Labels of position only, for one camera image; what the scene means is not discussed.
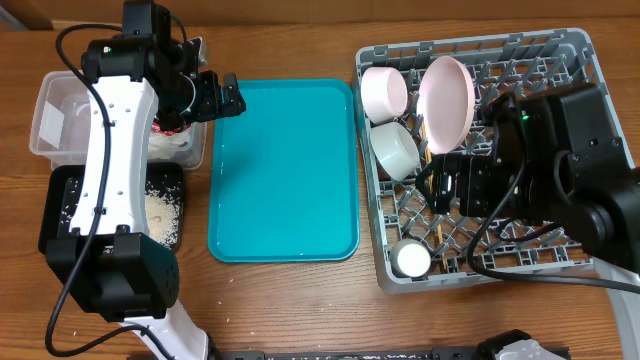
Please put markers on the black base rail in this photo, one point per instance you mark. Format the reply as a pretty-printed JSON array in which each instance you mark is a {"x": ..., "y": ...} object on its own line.
[{"x": 514, "y": 344}]

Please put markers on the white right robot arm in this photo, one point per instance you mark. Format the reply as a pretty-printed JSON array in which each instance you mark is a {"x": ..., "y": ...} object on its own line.
[{"x": 555, "y": 163}]

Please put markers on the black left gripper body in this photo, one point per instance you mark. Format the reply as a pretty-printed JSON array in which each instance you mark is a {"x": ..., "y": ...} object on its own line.
[{"x": 195, "y": 98}]

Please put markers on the red snack wrapper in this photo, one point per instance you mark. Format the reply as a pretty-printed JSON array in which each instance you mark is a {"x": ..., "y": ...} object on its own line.
[{"x": 156, "y": 128}]

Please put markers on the clear plastic bin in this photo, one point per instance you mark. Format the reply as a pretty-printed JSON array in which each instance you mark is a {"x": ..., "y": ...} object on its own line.
[{"x": 61, "y": 123}]

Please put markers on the black tray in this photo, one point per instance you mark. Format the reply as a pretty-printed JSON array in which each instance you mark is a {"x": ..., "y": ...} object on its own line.
[{"x": 56, "y": 192}]

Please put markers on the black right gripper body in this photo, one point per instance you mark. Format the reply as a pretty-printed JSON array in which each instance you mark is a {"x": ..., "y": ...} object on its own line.
[{"x": 488, "y": 184}]

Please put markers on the light green cup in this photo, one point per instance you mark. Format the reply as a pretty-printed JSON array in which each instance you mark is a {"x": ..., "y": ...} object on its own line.
[{"x": 410, "y": 258}]

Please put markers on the pink bowl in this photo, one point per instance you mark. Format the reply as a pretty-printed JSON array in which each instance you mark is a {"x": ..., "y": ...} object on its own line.
[{"x": 384, "y": 94}]

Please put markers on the grey dishwasher rack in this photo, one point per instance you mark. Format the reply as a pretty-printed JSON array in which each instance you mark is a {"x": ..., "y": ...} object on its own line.
[{"x": 522, "y": 63}]

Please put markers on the rice grains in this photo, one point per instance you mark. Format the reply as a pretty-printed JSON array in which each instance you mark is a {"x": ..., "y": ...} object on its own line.
[{"x": 163, "y": 205}]

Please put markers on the light green bowl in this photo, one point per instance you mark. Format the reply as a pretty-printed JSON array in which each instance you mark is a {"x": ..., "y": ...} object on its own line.
[{"x": 395, "y": 150}]

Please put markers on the white tissue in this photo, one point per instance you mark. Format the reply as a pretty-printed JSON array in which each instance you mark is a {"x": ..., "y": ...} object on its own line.
[{"x": 170, "y": 145}]

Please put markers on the large pink plate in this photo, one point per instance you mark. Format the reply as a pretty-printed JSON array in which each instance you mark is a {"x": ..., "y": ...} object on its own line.
[{"x": 446, "y": 102}]

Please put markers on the teal plastic tray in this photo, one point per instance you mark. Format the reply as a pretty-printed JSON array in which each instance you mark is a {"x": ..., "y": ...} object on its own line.
[{"x": 284, "y": 184}]

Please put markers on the wooden chopstick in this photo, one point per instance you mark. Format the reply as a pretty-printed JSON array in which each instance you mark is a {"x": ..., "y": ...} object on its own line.
[
  {"x": 427, "y": 153},
  {"x": 442, "y": 251}
]

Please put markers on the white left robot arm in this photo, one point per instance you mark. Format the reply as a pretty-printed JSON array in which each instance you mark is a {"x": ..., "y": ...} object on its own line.
[{"x": 140, "y": 78}]

